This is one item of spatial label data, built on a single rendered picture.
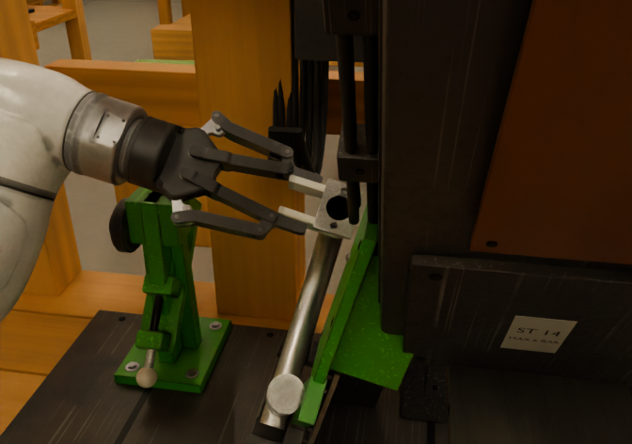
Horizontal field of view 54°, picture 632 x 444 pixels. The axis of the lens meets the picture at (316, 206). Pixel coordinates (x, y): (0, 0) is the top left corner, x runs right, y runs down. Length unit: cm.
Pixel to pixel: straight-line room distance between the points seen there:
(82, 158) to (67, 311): 53
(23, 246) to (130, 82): 43
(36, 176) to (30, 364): 45
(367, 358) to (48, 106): 40
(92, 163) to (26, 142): 6
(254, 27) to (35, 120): 33
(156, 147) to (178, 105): 39
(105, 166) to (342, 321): 29
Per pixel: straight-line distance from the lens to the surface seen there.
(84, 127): 67
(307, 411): 61
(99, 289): 120
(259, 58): 87
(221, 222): 64
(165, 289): 87
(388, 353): 60
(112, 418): 92
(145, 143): 65
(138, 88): 105
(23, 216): 69
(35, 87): 69
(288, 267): 100
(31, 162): 68
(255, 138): 67
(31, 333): 114
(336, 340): 58
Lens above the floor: 153
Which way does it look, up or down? 27 degrees down
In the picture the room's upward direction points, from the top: straight up
